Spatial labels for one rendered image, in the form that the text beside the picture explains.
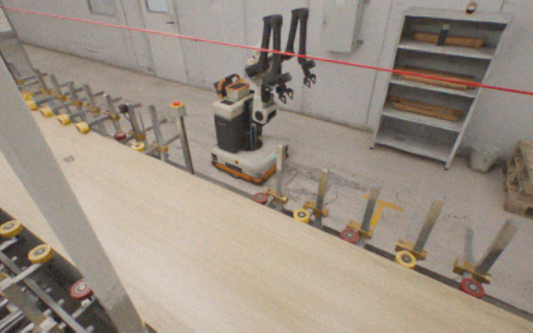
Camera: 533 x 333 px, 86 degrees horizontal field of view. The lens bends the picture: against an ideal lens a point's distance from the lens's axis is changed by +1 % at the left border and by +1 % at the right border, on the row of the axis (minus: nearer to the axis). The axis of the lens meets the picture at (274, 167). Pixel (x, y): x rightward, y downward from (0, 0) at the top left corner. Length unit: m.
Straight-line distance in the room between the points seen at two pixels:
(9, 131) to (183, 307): 0.86
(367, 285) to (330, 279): 0.14
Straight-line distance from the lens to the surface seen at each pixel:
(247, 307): 1.18
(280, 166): 1.53
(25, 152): 0.58
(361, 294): 1.25
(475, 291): 1.43
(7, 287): 1.29
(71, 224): 0.66
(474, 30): 3.76
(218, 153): 3.13
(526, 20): 3.78
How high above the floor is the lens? 1.94
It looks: 36 degrees down
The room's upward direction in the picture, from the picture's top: straight up
